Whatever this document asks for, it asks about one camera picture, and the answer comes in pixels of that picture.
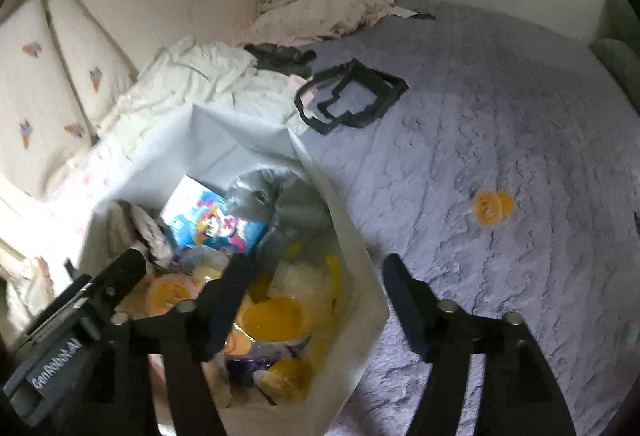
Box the cream printed pillow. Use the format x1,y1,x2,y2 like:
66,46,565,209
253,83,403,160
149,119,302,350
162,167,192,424
40,0,138,137
0,0,96,197

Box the white crumpled cloth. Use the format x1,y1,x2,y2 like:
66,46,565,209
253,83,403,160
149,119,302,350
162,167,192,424
100,36,311,151

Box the beige striped pouch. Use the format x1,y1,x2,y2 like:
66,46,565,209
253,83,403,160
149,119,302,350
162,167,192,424
107,201,173,269

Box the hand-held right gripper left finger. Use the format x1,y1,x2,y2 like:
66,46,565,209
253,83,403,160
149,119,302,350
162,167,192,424
80,253,261,436

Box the white paper bag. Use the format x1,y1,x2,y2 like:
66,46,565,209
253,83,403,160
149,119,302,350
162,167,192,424
75,103,391,436

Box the black bag straps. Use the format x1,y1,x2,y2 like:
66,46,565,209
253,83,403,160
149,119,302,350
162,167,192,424
294,58,408,135

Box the crumpled floral cloth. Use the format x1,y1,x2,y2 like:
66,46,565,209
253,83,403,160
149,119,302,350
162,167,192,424
242,0,406,44

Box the dark cloth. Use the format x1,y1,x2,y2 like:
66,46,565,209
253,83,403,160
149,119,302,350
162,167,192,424
245,43,316,71

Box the yellow jelly cup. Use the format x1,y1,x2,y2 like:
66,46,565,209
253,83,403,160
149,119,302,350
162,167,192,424
472,188,516,229
240,296,306,342
260,358,313,402
145,273,201,317

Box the green pillow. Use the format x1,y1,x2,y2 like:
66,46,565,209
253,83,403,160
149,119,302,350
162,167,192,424
590,38,640,117

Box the purple blanket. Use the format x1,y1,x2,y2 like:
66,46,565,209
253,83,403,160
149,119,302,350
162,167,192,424
240,0,640,436

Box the blue carton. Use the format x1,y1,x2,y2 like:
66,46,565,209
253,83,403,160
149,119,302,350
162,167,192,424
160,176,268,254

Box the silver foil bag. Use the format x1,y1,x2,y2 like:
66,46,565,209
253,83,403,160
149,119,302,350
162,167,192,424
227,168,326,241

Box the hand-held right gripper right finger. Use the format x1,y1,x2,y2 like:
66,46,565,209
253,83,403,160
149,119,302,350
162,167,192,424
382,253,576,436

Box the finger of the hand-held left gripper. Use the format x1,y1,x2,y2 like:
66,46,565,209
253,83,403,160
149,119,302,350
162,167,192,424
90,248,148,314

